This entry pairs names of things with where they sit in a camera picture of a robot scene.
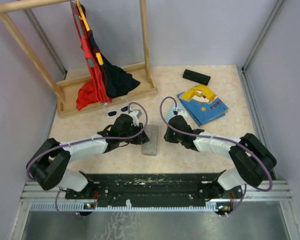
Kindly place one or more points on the wooden clothes rack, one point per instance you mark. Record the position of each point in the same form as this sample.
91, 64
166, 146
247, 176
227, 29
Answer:
67, 90

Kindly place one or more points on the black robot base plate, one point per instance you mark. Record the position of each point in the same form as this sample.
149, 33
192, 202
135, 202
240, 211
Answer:
156, 190

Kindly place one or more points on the red hanging garment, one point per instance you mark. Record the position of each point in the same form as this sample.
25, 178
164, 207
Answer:
94, 90

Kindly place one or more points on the white sunglasses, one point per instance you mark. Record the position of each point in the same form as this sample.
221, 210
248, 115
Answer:
121, 110

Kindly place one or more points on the grey glasses case green lining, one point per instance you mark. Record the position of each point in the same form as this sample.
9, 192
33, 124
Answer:
150, 148

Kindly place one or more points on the black hanging garment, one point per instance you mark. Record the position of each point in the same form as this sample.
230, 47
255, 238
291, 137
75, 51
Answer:
117, 81

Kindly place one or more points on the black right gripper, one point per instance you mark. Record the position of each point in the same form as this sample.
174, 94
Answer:
168, 137

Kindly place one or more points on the yellow clothes hanger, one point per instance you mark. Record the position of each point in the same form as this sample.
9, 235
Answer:
95, 48

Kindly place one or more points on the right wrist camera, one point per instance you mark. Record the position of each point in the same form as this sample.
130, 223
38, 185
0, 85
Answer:
180, 112

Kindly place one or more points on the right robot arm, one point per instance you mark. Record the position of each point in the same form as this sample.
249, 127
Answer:
252, 161

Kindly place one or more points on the grey red clothes hanger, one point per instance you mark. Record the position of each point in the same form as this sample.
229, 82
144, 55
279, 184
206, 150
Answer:
82, 28

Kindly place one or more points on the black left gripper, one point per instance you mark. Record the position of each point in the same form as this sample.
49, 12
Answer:
141, 138

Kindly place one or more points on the black glasses case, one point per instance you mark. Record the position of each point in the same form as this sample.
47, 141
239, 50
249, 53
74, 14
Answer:
196, 77

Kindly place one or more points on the blue yellow folded cloth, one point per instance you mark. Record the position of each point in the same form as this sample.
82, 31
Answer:
202, 104

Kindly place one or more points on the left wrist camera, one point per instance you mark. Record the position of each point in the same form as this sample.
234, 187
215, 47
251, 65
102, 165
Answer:
135, 115

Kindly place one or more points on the light blue flat lens cloth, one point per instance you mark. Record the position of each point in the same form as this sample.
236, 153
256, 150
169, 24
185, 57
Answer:
170, 113

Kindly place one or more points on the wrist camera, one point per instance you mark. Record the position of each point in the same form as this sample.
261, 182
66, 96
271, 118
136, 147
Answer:
135, 115
180, 112

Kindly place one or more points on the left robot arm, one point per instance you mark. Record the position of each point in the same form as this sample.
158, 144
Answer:
48, 166

